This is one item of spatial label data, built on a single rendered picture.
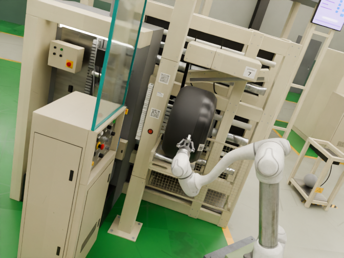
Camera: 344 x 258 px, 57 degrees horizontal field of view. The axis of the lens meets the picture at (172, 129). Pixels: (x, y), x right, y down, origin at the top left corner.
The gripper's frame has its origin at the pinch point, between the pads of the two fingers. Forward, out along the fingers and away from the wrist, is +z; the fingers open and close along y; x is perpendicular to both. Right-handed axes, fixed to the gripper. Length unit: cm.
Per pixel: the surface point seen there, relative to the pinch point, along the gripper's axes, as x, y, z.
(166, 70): -33, 31, 30
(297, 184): 139, -170, 207
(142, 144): 31, 35, 21
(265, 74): -40, -45, 71
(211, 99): -22.7, -7.1, 26.7
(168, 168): 37.4, 8.1, 9.9
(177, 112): -12.3, 13.5, 10.2
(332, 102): 79, -250, 444
